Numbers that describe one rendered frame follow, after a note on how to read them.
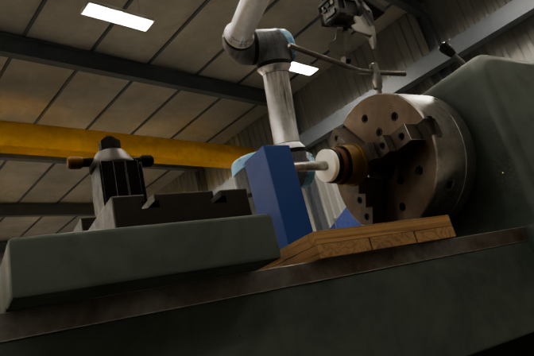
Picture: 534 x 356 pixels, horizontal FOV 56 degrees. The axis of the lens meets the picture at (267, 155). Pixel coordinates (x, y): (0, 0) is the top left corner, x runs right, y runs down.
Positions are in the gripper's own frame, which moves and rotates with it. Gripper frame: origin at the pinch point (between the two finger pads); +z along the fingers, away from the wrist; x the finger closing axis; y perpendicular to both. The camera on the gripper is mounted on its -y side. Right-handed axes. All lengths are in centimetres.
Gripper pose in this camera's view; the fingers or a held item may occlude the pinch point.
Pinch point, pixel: (361, 56)
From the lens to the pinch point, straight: 121.2
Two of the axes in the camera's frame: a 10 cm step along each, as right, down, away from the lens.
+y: -8.6, 0.3, -5.1
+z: 1.6, 9.6, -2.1
